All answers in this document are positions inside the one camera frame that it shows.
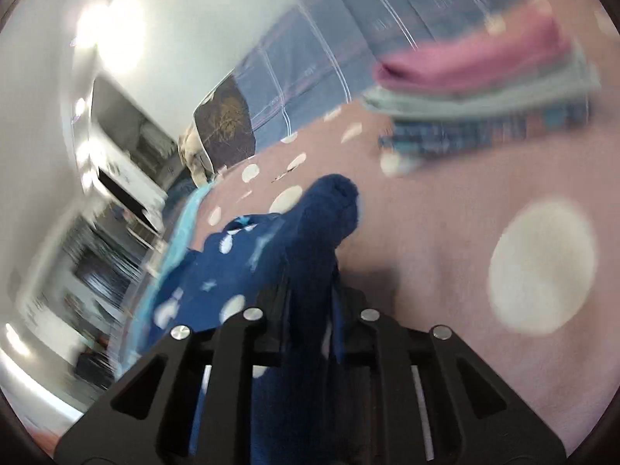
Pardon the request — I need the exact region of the blue plaid sheet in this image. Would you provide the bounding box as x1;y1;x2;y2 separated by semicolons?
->
235;0;558;156

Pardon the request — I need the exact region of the blue star-print fleece pajama top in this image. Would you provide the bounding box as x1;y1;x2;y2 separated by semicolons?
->
116;173;362;465

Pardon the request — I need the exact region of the light blue blanket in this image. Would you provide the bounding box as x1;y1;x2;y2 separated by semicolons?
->
116;184;216;379

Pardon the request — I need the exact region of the pink polka dot blanket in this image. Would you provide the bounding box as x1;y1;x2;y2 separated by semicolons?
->
191;0;620;453

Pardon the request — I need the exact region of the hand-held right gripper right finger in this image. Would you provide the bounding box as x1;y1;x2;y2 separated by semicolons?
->
332;276;567;465

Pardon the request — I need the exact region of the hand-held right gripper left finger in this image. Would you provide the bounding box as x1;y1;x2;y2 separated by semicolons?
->
53;285;292;465

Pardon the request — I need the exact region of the beige clothes pile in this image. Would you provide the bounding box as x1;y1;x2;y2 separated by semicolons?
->
177;126;215;187

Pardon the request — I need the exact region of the pink folded cloth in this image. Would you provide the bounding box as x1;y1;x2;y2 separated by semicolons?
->
373;7;577;95

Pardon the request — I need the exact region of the dark tree-print pillow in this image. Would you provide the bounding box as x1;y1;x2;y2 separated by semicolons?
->
194;75;257;172

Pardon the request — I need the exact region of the blue patterned folded cloth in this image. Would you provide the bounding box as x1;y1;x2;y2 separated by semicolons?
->
378;99;594;160

